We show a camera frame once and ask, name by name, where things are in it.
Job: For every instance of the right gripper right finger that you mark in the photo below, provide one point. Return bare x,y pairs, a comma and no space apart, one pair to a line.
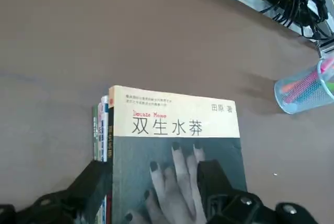
235,208

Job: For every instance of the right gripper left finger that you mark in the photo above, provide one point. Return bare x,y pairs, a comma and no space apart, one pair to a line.
65,205

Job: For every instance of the black and cream book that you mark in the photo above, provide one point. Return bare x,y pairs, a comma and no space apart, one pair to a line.
169,130

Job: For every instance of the white pink spine book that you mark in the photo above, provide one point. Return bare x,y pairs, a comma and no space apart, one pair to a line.
99,135

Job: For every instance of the white book blue print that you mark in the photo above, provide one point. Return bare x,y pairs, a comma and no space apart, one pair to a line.
105,130

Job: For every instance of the blue mesh pen cup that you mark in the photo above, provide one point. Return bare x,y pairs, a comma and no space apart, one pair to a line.
300,96

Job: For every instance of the orange marker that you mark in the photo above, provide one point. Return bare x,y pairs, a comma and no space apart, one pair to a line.
288,87

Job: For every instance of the green marker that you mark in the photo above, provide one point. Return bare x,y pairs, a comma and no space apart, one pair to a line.
331,87

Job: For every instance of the aluminium frame corner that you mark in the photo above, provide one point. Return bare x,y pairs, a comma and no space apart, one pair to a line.
324,49

